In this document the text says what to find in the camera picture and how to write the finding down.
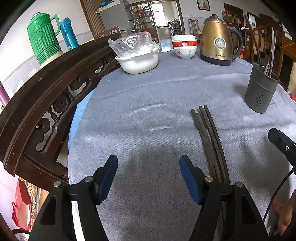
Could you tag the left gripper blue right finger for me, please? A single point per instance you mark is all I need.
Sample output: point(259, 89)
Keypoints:
point(194, 179)

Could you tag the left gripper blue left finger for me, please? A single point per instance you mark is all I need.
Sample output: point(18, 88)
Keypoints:
point(103, 178)

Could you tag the dark chopstick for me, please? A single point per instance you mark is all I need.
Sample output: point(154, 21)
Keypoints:
point(203, 141)
point(266, 71)
point(213, 143)
point(220, 151)
point(254, 41)
point(274, 37)
point(209, 148)

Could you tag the person's right hand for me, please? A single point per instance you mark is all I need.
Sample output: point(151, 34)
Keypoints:
point(284, 211)

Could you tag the grey metal utensil holder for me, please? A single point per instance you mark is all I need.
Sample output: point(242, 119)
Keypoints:
point(260, 89)

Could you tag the grey table cloth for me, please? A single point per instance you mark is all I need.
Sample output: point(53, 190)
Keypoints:
point(145, 120)

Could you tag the dark carved wooden sideboard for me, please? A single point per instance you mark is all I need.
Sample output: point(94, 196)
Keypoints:
point(36, 121)

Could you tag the gold electric kettle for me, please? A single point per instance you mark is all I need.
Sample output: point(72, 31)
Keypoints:
point(220, 44)

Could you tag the purple water bottle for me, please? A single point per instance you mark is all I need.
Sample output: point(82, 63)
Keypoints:
point(3, 95)

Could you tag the white bowl with plastic bag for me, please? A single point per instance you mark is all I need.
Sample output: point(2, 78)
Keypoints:
point(136, 53)

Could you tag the stacked red white bowls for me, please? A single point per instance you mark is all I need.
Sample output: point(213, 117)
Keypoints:
point(185, 46)

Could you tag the blue thermos bottle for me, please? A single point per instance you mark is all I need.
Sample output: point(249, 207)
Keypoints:
point(68, 34)

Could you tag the green thermos jug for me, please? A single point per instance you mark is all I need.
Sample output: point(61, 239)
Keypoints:
point(42, 31)

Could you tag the grey refrigerator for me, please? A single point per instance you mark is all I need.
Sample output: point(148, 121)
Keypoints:
point(116, 14)

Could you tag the wooden chair by wall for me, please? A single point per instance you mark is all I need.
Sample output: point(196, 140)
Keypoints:
point(194, 28)

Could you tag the framed wall picture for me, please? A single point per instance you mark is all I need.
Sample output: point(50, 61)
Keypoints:
point(203, 5)

